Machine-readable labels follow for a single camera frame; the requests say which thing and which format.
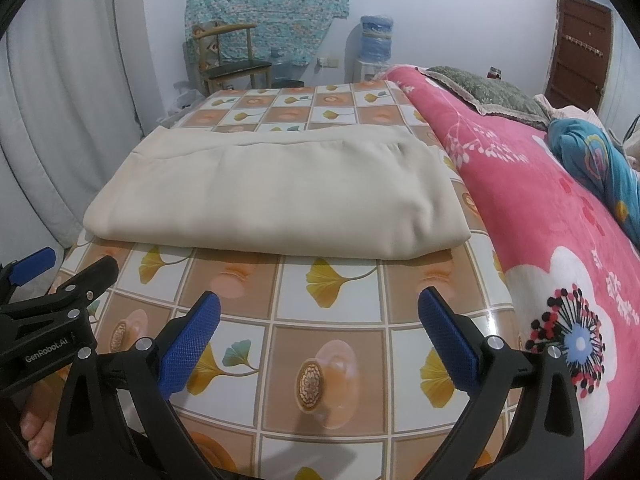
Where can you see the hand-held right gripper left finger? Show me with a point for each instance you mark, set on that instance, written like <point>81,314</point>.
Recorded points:
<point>192,345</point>

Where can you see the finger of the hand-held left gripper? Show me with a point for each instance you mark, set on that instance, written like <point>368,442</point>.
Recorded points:
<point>92,277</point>
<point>32,265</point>

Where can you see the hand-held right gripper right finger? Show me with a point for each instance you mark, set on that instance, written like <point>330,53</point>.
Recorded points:
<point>450,345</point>

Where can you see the beige zip sweatshirt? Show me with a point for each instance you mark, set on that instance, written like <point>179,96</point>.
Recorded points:
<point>275,195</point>

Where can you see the person's foot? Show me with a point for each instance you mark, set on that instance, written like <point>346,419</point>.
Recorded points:
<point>37,425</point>

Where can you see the white curtain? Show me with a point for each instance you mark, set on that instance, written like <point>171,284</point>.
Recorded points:
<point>50,135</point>

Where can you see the pink floral blanket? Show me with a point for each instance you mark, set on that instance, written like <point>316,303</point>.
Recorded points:
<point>525,210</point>

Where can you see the white plastic bag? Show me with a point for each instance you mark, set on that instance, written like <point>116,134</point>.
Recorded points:
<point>187,97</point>

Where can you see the blue patterned quilt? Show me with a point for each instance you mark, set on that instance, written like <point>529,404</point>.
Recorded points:
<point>585,155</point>

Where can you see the wooden chair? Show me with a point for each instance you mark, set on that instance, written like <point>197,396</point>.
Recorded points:
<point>235,67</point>

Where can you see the grey green pillow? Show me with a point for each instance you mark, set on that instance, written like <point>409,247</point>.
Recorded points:
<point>490,92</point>

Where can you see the pale pink cloth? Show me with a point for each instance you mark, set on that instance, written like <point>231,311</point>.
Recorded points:
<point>555,107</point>

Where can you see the small dark box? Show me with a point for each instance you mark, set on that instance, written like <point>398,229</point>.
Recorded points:
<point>495,72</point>

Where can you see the clear water jug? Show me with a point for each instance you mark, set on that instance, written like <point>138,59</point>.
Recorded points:
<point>286,67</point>

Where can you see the white water dispenser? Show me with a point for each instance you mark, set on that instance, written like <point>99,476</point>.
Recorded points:
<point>370,70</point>

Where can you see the blue water bottle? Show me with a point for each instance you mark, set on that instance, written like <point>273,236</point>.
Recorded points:
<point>376,35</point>

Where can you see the teal patterned hanging cloth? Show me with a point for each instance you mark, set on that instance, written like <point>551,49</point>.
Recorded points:
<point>265,5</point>

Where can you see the brown wooden door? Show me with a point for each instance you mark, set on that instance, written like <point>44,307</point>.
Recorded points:
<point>575,45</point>

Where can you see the wall socket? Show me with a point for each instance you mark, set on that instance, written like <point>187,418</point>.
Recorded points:
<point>328,62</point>

